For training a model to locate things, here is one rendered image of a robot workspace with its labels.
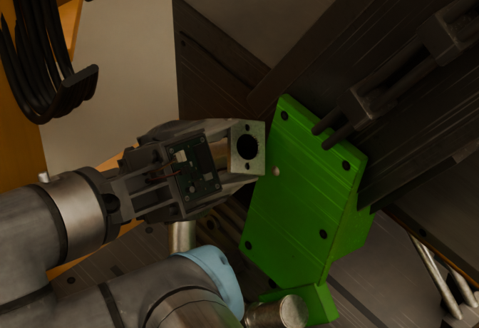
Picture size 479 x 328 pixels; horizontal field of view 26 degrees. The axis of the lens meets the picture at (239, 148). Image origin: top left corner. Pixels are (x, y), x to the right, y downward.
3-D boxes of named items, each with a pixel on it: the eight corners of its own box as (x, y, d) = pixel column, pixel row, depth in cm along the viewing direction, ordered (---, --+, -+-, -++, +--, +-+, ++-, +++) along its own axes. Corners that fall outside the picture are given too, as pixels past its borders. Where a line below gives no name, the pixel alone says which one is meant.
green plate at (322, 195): (359, 285, 114) (416, 136, 102) (307, 315, 109) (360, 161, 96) (289, 223, 120) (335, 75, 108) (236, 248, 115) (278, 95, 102)
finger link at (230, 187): (294, 184, 102) (219, 200, 96) (257, 190, 107) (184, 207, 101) (287, 153, 102) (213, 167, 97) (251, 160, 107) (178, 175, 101)
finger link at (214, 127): (277, 120, 102) (210, 160, 96) (241, 130, 107) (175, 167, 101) (264, 92, 101) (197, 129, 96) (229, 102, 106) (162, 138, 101)
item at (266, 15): (426, 152, 148) (465, -41, 123) (266, 265, 134) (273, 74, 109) (336, 84, 157) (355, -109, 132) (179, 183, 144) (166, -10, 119)
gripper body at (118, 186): (234, 201, 95) (128, 246, 88) (182, 209, 102) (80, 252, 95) (209, 122, 95) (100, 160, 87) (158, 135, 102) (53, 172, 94)
